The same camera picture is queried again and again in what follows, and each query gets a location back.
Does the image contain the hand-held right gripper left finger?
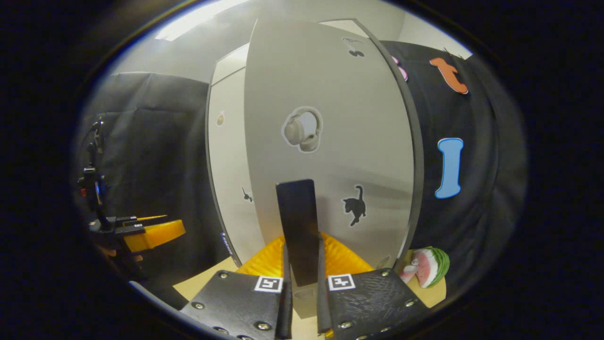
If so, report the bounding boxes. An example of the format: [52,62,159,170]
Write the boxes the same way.
[178,235,294,340]

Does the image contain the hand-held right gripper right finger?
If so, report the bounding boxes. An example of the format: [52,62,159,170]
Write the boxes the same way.
[316,232,431,340]

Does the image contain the black cabinet door handle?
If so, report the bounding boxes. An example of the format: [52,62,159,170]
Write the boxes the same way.
[276,179,321,287]

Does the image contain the grey double-door shoe cabinet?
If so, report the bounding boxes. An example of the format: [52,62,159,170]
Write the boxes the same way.
[205,18,373,270]

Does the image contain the watermelon slice toy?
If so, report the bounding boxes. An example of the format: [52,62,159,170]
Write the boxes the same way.
[400,246,450,289]

